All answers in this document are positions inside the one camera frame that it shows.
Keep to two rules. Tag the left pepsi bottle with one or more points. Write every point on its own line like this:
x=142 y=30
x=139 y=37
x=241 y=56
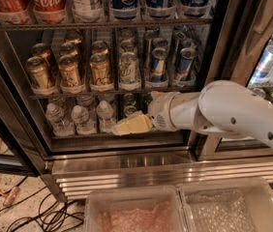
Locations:
x=124 y=9

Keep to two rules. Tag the front left gold can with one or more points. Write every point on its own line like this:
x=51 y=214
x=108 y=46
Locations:
x=43 y=81

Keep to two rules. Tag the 7up can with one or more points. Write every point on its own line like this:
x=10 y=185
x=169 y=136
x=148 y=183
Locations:
x=127 y=46
x=128 y=71

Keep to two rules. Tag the clear plastic bin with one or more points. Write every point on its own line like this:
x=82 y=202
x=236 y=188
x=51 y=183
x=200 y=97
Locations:
x=154 y=209
x=243 y=205

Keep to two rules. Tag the white label bottle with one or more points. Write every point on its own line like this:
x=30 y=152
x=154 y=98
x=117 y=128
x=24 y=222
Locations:
x=88 y=10

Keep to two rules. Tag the right red bull can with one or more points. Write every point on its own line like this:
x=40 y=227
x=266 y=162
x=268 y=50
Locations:
x=184 y=63

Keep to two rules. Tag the rear left gold can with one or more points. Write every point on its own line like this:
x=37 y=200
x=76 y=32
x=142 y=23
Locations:
x=43 y=50

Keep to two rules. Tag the rear middle gold can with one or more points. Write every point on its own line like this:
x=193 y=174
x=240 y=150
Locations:
x=69 y=48

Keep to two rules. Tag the stainless steel fridge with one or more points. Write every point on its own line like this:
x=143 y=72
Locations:
x=230 y=41

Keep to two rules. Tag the left red bull can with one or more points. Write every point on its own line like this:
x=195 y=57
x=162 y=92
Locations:
x=158 y=67

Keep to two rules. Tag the front right gold can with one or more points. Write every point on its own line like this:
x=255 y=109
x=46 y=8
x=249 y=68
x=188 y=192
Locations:
x=101 y=74

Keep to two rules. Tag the open fridge door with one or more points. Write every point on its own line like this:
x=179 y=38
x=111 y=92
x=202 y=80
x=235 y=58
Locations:
x=24 y=159

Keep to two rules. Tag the red bull can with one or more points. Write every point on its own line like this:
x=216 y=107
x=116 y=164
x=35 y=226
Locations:
x=158 y=67
x=184 y=63

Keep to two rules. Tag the left clear plastic bin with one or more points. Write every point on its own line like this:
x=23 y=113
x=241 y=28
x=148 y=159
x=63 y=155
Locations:
x=154 y=209

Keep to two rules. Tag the right clear plastic bin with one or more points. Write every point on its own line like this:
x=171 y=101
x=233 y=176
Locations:
x=243 y=205

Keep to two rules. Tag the rear right gold can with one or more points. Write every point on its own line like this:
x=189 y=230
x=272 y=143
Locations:
x=99 y=47

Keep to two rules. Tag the right water bottle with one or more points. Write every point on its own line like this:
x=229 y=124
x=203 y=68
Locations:
x=106 y=117

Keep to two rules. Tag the front middle gold can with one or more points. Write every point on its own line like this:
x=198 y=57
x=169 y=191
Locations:
x=71 y=80

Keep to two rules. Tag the right coca-cola bottle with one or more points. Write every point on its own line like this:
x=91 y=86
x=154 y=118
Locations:
x=50 y=11

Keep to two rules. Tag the middle water bottle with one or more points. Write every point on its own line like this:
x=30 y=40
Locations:
x=84 y=123

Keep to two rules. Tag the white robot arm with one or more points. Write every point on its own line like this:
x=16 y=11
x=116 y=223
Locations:
x=222 y=108

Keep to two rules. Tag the gold can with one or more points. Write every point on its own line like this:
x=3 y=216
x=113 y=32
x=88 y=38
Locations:
x=99 y=47
x=43 y=81
x=101 y=74
x=69 y=48
x=71 y=80
x=43 y=50

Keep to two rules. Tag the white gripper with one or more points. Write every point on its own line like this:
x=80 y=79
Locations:
x=160 y=111

